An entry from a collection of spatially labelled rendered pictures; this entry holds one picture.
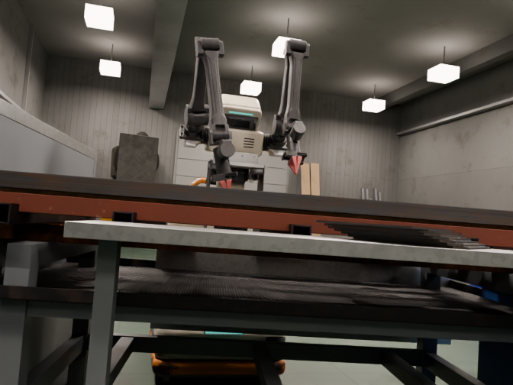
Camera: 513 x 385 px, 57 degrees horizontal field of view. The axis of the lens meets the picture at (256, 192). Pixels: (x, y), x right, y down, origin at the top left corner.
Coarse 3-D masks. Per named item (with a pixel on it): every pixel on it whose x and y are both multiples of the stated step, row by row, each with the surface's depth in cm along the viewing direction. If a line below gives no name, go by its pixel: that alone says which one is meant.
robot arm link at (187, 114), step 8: (208, 40) 191; (216, 40) 192; (208, 48) 191; (216, 48) 192; (200, 64) 203; (200, 72) 205; (200, 80) 207; (200, 88) 210; (192, 96) 215; (200, 96) 212; (192, 104) 215; (200, 104) 215; (184, 112) 223; (192, 112) 217; (208, 112) 220; (192, 120) 218; (208, 120) 220
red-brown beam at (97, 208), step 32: (0, 192) 119; (32, 192) 123; (64, 192) 123; (192, 224) 123; (224, 224) 124; (256, 224) 124; (288, 224) 125; (320, 224) 126; (384, 224) 127; (416, 224) 128; (448, 224) 132; (480, 224) 133
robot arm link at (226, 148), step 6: (210, 132) 185; (210, 138) 186; (210, 144) 186; (216, 144) 186; (222, 144) 177; (228, 144) 178; (222, 150) 177; (228, 150) 178; (234, 150) 179; (222, 156) 179; (228, 156) 178
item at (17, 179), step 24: (96, 192) 121; (120, 192) 122; (144, 192) 122; (168, 192) 123; (192, 192) 123; (216, 192) 124; (240, 192) 124; (264, 192) 125; (408, 216) 128; (432, 216) 129; (456, 216) 129; (480, 216) 130; (504, 216) 131
